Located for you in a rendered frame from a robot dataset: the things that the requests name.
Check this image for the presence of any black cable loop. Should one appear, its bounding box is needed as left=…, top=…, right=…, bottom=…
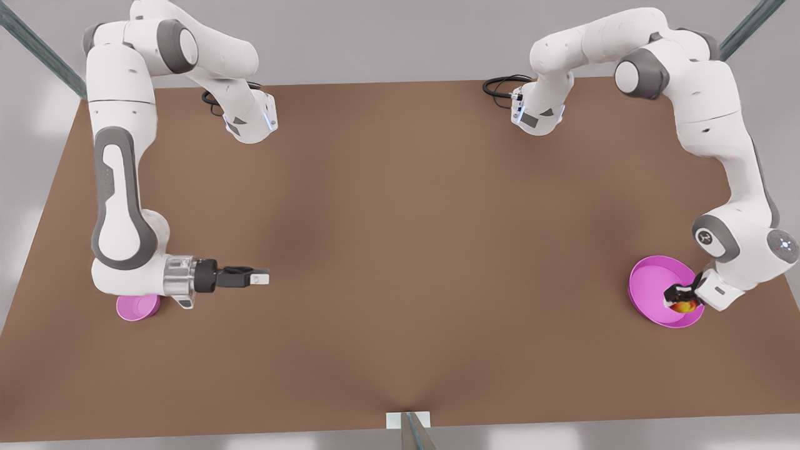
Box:
left=482, top=74, right=536, bottom=111
left=201, top=81, right=264, bottom=118

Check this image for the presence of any pale post foot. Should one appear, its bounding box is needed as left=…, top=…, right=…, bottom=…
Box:
left=386, top=411, right=432, bottom=430

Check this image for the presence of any pink plate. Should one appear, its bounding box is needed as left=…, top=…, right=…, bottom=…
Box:
left=628, top=255, right=706, bottom=329

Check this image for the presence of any pink bowl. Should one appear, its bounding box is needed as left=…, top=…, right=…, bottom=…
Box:
left=116, top=294, right=162, bottom=323

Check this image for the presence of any silver frame post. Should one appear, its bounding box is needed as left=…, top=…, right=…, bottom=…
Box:
left=0, top=5, right=88, bottom=100
left=400, top=412, right=439, bottom=450
left=718, top=0, right=786, bottom=62

